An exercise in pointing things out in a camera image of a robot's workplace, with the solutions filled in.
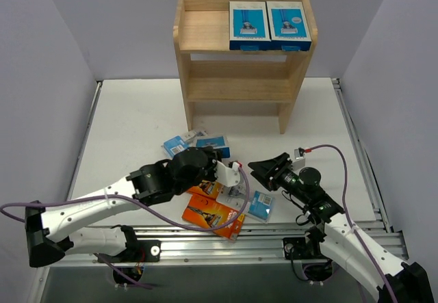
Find blue Harry's razor box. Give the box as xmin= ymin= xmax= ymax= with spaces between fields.
xmin=266 ymin=1 xmax=312 ymax=51
xmin=194 ymin=135 xmax=231 ymax=159
xmin=229 ymin=1 xmax=271 ymax=51

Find clear blister razor pack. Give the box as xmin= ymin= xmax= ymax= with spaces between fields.
xmin=162 ymin=128 xmax=208 ymax=158
xmin=216 ymin=183 xmax=276 ymax=224

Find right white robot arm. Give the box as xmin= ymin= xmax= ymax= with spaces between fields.
xmin=248 ymin=153 xmax=434 ymax=302

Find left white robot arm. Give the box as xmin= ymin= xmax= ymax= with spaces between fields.
xmin=24 ymin=146 xmax=240 ymax=268

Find wooden shelf unit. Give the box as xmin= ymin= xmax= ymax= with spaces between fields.
xmin=173 ymin=0 xmax=318 ymax=133

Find orange Gillette Fusion box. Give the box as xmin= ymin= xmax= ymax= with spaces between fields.
xmin=187 ymin=181 xmax=224 ymax=200
xmin=182 ymin=194 xmax=245 ymax=241

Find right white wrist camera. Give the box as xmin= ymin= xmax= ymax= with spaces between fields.
xmin=292 ymin=147 xmax=305 ymax=171

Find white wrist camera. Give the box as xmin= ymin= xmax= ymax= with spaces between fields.
xmin=215 ymin=161 xmax=241 ymax=187
xmin=292 ymin=147 xmax=305 ymax=171

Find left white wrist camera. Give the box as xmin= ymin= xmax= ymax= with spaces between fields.
xmin=215 ymin=161 xmax=241 ymax=187

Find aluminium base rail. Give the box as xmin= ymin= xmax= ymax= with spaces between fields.
xmin=69 ymin=78 xmax=407 ymax=264

